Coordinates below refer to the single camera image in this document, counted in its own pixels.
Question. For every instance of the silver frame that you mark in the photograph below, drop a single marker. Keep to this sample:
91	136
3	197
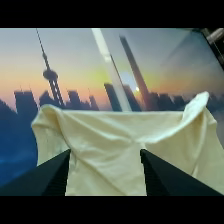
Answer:
216	37

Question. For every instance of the cream T-shirt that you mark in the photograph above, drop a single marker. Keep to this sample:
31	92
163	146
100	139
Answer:
110	143

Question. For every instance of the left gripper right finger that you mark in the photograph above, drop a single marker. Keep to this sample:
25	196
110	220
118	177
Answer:
166	180

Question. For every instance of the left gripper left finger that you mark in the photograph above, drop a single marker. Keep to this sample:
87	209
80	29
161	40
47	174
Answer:
43	178

